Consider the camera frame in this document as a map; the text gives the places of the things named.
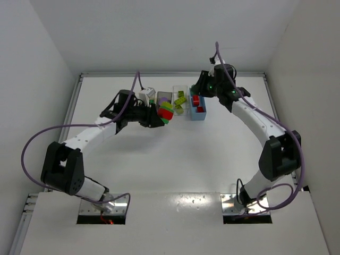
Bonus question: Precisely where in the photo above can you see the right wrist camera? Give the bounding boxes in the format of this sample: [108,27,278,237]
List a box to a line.
[208,56,225,77]

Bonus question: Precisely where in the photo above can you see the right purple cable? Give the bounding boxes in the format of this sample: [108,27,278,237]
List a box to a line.
[209,41,305,216]

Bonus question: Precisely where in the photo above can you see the red rounded lego brick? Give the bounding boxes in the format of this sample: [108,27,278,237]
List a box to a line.
[192,95,200,107]

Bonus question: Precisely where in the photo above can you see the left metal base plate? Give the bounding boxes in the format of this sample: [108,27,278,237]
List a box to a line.
[79,193,131,216]

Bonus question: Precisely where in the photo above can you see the purple cable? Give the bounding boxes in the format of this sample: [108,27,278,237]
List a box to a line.
[21,70,146,210]
[209,41,305,216]

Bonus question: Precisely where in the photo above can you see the grey translucent bin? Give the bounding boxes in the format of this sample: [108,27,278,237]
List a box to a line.
[157,91,172,106]

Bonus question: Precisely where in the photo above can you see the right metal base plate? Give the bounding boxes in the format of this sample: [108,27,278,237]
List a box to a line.
[220,192,271,216]

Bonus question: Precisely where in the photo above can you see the red green lego stack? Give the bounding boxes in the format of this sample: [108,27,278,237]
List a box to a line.
[157,101,174,124]

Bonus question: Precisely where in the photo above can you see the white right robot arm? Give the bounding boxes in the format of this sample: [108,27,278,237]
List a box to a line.
[191,64,304,208]

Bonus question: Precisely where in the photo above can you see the purple rounded lego brick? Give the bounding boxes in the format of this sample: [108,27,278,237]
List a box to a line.
[159,97,171,105]

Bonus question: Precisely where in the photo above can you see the lime long lego brick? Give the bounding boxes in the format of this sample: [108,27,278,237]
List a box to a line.
[174,97,187,105]

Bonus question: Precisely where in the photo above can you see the metal base plate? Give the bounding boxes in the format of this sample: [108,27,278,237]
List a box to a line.
[79,193,131,216]
[220,192,271,216]

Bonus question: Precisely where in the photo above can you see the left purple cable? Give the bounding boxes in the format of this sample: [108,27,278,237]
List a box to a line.
[21,70,146,210]

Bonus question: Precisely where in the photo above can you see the blue plastic bin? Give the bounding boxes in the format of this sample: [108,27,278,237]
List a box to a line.
[189,91,207,121]

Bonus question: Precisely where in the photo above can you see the clear plastic bin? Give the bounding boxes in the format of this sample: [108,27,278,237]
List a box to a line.
[173,85,189,116]

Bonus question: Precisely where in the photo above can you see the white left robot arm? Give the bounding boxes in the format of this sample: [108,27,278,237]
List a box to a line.
[40,90,165,205]

